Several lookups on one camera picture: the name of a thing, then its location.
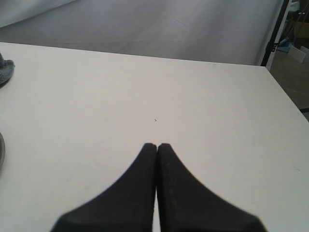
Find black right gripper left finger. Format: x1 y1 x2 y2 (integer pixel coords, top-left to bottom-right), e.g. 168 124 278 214
52 143 157 232

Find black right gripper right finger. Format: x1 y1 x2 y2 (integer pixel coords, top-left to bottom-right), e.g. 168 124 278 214
156 144 266 232

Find round stainless steel plate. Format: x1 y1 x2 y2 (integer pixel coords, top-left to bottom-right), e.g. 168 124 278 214
0 133 5 169

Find white backdrop sheet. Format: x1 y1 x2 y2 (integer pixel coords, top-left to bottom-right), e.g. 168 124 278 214
0 0 282 65

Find black backdrop stand pole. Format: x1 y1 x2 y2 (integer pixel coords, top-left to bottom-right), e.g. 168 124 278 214
260 0 290 67

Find grey fleece towel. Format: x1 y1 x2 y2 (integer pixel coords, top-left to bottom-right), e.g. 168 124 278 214
0 53 15 87

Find cluttered background shelf items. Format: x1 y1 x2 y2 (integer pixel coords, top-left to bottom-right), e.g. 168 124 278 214
277 0 309 63

